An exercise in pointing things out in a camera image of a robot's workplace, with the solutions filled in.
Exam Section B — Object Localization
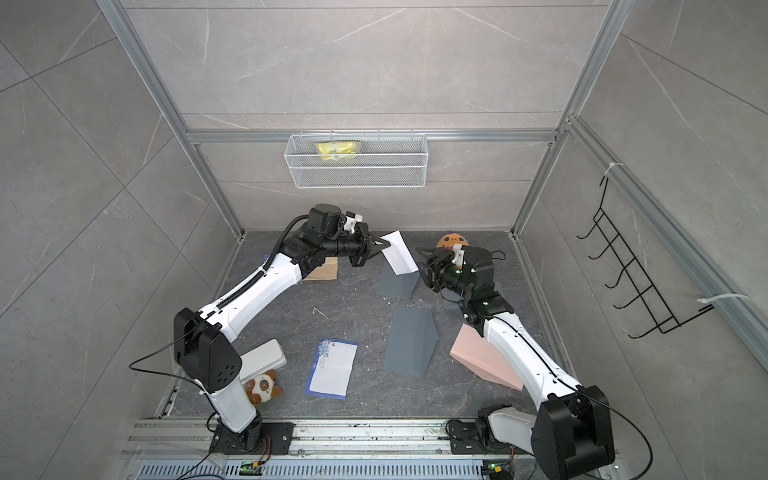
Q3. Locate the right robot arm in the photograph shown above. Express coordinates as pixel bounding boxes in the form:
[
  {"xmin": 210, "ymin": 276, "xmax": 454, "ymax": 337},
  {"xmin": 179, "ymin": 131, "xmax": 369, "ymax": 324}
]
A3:
[{"xmin": 417, "ymin": 244, "xmax": 618, "ymax": 479}]

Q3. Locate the grey envelope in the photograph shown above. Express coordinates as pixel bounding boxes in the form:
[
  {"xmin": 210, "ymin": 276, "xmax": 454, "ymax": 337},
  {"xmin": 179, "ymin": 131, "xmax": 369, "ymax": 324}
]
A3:
[
  {"xmin": 382, "ymin": 306, "xmax": 438, "ymax": 377},
  {"xmin": 377, "ymin": 263, "xmax": 420, "ymax": 299},
  {"xmin": 439, "ymin": 281, "xmax": 507, "ymax": 315}
]

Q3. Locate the aluminium rail base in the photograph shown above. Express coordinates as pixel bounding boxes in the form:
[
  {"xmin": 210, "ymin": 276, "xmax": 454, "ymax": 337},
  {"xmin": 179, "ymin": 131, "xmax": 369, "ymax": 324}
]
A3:
[{"xmin": 109, "ymin": 418, "xmax": 545, "ymax": 479}]

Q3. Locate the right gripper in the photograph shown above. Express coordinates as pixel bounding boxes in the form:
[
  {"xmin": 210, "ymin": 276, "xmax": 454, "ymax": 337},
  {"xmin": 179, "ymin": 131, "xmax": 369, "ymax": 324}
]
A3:
[{"xmin": 416, "ymin": 247, "xmax": 473, "ymax": 303}]

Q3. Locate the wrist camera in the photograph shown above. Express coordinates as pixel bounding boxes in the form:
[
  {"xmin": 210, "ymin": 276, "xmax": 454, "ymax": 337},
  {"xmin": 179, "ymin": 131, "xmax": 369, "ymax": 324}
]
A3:
[
  {"xmin": 452, "ymin": 243, "xmax": 465, "ymax": 269},
  {"xmin": 342, "ymin": 211, "xmax": 363, "ymax": 235}
]

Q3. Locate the brown panda plush toy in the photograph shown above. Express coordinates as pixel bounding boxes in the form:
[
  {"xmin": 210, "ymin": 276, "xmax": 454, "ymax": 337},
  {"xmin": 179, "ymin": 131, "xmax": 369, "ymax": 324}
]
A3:
[{"xmin": 242, "ymin": 369, "xmax": 282, "ymax": 405}]

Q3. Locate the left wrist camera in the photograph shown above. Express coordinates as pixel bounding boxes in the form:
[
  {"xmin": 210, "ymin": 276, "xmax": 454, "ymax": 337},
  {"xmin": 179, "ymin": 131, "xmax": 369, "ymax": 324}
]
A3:
[{"xmin": 342, "ymin": 211, "xmax": 363, "ymax": 235}]

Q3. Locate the pink envelope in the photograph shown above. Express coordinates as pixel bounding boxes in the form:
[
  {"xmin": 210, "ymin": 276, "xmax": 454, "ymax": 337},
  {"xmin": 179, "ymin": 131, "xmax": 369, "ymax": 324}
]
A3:
[{"xmin": 450, "ymin": 325, "xmax": 524, "ymax": 391}]

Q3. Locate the black wire hook rack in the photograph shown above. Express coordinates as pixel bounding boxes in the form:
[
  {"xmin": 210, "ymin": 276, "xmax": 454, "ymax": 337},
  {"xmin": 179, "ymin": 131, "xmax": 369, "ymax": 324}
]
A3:
[{"xmin": 576, "ymin": 177, "xmax": 714, "ymax": 340}]

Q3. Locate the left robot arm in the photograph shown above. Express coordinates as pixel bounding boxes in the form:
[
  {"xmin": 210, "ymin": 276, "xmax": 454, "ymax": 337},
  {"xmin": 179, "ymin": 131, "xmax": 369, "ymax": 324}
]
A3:
[{"xmin": 161, "ymin": 204, "xmax": 391, "ymax": 434}]

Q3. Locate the white rectangular box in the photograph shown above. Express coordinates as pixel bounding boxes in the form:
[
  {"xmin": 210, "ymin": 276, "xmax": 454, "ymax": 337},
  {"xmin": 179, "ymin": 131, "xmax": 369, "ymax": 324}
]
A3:
[{"xmin": 239, "ymin": 339, "xmax": 287, "ymax": 383}]

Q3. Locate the orange shark plush toy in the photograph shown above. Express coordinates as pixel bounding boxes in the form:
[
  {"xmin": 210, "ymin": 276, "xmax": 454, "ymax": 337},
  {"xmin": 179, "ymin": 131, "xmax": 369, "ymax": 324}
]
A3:
[{"xmin": 437, "ymin": 232, "xmax": 469, "ymax": 249}]

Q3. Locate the white wire mesh basket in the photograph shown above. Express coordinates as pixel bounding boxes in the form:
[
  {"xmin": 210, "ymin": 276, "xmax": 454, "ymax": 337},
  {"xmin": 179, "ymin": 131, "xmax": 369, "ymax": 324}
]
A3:
[{"xmin": 284, "ymin": 133, "xmax": 429, "ymax": 189}]

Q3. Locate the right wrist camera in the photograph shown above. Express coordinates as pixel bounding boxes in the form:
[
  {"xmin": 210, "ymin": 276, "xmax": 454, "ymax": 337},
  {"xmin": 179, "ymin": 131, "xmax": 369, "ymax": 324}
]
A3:
[{"xmin": 452, "ymin": 243, "xmax": 465, "ymax": 269}]

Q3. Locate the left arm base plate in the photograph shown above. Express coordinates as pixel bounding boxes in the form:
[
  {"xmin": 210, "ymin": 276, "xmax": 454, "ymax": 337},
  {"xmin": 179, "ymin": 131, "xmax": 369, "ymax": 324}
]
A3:
[{"xmin": 209, "ymin": 420, "xmax": 295, "ymax": 455}]

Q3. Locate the yellow packet in basket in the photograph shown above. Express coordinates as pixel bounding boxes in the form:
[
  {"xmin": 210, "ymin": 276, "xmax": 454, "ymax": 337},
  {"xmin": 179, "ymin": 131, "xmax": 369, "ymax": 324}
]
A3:
[{"xmin": 315, "ymin": 141, "xmax": 362, "ymax": 162}]

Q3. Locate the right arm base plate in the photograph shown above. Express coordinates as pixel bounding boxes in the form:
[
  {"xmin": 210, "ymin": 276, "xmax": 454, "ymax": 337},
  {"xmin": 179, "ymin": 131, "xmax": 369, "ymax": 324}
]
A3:
[{"xmin": 444, "ymin": 419, "xmax": 525, "ymax": 455}]

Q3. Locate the cream letter paper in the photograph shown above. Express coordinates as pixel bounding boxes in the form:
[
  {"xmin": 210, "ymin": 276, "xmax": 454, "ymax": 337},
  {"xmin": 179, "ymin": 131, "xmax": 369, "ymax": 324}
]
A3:
[{"xmin": 304, "ymin": 257, "xmax": 338, "ymax": 281}]

